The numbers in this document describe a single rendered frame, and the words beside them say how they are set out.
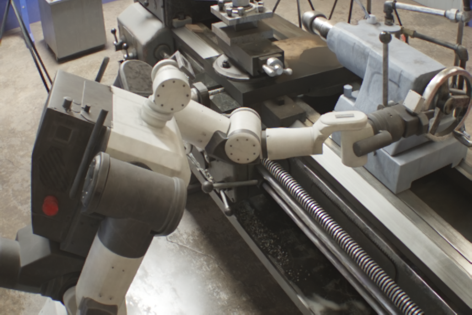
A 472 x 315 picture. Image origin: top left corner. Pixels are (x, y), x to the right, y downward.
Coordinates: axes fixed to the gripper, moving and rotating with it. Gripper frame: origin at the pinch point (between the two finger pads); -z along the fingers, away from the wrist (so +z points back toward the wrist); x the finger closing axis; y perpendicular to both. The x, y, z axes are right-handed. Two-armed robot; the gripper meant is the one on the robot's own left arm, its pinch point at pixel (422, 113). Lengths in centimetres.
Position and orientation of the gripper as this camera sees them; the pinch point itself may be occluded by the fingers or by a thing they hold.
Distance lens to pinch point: 144.2
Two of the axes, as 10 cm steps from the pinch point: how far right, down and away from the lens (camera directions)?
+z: -8.9, 2.8, -3.6
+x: 4.5, 4.8, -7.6
